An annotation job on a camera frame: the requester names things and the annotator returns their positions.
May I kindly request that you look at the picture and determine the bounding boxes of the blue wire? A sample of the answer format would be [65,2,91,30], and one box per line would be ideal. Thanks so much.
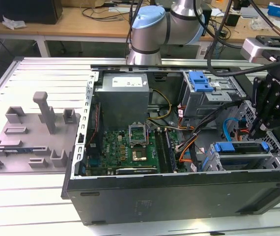
[223,118,239,142]

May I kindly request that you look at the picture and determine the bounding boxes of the hard disk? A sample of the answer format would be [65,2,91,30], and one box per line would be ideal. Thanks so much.
[201,141,271,172]

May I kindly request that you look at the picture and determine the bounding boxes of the silver disk bay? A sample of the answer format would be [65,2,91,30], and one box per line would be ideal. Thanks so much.
[201,140,280,173]

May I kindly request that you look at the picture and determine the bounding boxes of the silver drive cage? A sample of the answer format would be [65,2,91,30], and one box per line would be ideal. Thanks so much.
[181,71,245,120]

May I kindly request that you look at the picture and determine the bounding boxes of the clear plastic bag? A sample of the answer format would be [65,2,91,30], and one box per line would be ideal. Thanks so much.
[250,13,280,31]

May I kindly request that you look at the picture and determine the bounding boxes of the blue drive latch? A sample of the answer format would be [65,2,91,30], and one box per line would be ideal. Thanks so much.
[188,70,216,93]

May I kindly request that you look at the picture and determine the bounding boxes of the grey flat device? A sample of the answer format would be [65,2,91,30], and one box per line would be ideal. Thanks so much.
[239,6,270,19]

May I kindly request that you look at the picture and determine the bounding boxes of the RAM stick in slot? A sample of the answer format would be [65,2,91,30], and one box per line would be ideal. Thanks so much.
[165,129,179,172]

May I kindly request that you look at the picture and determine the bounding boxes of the black RAM slot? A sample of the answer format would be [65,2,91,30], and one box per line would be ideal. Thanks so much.
[154,129,168,173]

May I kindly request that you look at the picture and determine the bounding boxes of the metal socket cover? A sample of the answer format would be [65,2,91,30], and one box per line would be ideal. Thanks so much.
[128,122,148,147]

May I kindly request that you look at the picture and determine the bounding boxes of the CPU socket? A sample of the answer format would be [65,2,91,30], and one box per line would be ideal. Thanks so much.
[131,146,149,163]

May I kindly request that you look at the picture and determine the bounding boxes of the grey power supply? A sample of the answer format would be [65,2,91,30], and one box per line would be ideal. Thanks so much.
[94,73,153,131]

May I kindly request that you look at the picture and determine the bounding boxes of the black graphics card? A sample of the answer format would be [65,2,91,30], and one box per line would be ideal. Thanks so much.
[115,167,159,176]

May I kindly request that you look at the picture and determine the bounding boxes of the black PC case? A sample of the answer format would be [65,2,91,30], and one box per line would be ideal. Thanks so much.
[60,64,280,226]

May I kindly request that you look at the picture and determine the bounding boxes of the green motherboard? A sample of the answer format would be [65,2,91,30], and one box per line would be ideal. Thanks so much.
[85,127,187,177]

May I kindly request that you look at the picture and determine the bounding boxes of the grey parts rack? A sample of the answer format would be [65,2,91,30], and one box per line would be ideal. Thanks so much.
[0,90,82,174]

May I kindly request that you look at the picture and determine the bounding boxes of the RAM stick on rack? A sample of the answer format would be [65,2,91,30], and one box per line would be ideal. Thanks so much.
[4,148,34,154]

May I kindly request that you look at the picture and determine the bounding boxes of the large black box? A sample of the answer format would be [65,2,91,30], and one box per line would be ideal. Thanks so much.
[0,0,63,25]

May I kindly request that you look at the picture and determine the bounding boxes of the crumpled white wrapper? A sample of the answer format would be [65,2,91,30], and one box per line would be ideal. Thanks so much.
[2,15,28,31]

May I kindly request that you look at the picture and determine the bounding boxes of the black camera cable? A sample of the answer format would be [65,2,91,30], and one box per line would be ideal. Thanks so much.
[194,0,280,77]

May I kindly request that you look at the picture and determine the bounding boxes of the orange flat wire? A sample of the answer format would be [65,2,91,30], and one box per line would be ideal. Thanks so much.
[230,124,250,142]

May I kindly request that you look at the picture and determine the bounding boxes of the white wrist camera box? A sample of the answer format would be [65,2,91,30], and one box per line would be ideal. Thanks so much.
[240,36,280,64]

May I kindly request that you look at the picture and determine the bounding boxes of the thick black hose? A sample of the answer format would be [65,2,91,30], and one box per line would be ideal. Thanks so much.
[249,0,280,38]

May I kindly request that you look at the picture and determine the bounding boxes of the black cable bundle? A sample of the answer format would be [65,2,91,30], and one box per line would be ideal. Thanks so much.
[176,99,244,173]

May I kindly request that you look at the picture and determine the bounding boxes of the yellow wires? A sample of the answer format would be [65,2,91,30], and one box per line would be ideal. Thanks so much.
[147,88,173,121]

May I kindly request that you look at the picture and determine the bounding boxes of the orange wire bundle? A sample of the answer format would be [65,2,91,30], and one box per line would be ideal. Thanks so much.
[178,125,201,163]

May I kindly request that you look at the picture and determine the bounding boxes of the thin black desk cable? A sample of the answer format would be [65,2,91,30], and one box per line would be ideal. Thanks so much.
[82,6,131,22]

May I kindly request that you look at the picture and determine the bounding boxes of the wooden desk white frame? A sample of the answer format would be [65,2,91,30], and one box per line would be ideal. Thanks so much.
[0,6,280,59]

